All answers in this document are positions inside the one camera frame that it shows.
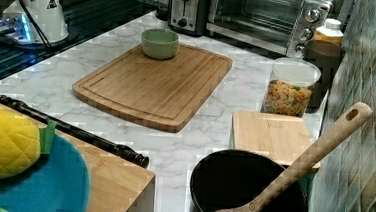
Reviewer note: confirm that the wooden spoon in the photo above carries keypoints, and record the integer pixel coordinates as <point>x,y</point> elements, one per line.
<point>343,128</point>

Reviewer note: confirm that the black and silver toaster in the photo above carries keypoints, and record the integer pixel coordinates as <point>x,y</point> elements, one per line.
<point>188,16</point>

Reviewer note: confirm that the bottle with white cap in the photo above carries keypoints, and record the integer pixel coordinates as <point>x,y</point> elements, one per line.
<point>330,32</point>

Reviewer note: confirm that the yellow pineapple plush toy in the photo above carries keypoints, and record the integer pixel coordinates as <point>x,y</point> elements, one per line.
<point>22,142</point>

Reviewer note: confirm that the black drawer handle bar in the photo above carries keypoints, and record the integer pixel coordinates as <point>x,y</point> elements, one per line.
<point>125,152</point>

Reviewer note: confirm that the silver toaster oven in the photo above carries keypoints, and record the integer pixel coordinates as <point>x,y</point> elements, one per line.
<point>281,26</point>

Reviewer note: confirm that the teal box with bamboo lid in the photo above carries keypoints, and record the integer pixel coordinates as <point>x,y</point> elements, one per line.
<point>280,138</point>

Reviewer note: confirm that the green ceramic bowl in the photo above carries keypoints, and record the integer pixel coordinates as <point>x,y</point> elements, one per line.
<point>159,43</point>

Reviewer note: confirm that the blue round plate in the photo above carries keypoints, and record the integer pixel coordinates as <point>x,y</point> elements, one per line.
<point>58,182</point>

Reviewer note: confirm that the black utensil pot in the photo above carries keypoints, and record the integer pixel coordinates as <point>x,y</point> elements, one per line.
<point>231,178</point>

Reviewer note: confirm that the dark smoked plastic cup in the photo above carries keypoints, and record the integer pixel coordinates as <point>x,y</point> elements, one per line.
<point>327,58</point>

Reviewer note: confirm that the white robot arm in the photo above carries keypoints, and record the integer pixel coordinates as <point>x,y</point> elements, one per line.
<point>34,22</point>

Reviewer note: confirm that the clear jar with cereal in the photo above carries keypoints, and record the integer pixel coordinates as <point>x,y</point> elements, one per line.
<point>290,87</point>

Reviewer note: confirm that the large bamboo cutting board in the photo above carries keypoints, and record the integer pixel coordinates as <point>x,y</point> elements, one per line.
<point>160,94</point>

